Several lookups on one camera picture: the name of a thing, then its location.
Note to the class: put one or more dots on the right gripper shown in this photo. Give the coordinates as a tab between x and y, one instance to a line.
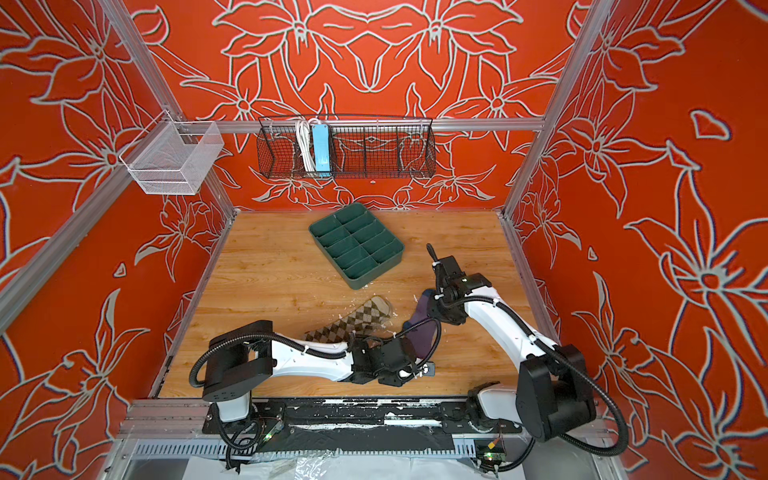
433	311

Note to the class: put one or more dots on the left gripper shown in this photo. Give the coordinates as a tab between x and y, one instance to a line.
395	380

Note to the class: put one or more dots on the purple sock with yellow cuff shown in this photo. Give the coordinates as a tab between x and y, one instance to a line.
424	333

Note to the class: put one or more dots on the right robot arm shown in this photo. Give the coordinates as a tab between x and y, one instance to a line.
554	393

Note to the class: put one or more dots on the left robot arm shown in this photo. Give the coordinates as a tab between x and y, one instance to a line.
238	361

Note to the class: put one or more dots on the brown argyle sock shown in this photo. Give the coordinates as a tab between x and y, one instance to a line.
372	318

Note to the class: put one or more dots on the green divided tray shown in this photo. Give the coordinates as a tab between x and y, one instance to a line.
357	244

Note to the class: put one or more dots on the light blue box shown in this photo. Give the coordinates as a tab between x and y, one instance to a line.
321	147

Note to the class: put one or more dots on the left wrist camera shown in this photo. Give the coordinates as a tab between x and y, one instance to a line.
427	369

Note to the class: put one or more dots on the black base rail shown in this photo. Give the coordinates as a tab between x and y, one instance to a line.
452	415

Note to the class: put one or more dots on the black wire wall basket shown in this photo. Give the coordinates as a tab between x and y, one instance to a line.
360	147

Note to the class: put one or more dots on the clear plastic wall bin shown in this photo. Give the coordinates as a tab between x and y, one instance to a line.
173	158

